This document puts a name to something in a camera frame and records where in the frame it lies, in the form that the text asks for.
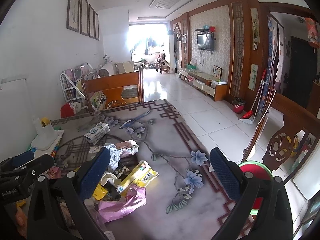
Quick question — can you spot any blue white wrapper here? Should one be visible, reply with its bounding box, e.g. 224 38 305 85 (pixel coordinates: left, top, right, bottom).
104 144 123 172

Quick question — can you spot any white blue milk carton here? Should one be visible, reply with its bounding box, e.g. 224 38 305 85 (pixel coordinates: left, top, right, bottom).
84 122 110 145

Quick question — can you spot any pink plastic bag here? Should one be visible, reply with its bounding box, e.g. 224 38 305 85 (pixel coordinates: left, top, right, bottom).
98 184 146 223

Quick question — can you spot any yellow bear box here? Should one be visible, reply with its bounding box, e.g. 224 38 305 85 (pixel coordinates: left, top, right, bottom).
117 160 159 196

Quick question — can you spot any floral paper cup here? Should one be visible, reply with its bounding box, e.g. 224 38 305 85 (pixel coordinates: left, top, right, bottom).
100 171 121 188

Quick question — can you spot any red green trash bin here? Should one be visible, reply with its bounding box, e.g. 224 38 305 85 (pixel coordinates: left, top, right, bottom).
239 160 273 216

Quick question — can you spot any yellow tape roll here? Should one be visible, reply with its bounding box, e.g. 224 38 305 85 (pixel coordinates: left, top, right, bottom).
41 117 51 127

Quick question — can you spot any wooden chair near bin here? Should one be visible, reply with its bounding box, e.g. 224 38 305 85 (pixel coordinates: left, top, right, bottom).
241 91 319 183

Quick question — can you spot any red bag on floor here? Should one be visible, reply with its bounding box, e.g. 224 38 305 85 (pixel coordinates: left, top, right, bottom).
60 103 75 118

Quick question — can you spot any floral printed tablecloth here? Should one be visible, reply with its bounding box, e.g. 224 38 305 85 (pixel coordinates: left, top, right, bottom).
52 100 235 239

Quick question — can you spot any wooden chair far side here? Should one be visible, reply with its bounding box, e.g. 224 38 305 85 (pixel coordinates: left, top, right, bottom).
81 68 144 113

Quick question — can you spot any red dustpan with broom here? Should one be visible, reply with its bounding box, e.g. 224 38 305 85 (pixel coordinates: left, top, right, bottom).
238 68 267 126

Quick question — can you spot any white magazine rack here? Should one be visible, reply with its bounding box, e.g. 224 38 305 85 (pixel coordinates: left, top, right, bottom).
59 62 93 109

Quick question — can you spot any red flower pot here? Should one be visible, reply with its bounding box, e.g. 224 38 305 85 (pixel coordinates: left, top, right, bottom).
232 97 246 114

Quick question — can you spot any wooden tv cabinet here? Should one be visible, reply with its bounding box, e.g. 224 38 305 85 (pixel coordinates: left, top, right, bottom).
179 68 227 101

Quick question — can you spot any colourful framed picture on cabinet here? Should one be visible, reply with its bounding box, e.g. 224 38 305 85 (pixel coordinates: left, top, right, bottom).
213 66 223 80

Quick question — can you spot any square ceiling lamp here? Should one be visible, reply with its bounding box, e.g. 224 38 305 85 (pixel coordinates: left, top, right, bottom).
149 0 180 9

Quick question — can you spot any framed wall picture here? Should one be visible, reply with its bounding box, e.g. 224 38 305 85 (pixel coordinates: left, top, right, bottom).
80 0 89 36
94 11 100 41
66 0 80 33
88 5 95 38

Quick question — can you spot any wall mounted television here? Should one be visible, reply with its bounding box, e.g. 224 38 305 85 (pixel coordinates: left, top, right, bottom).
197 33 215 51

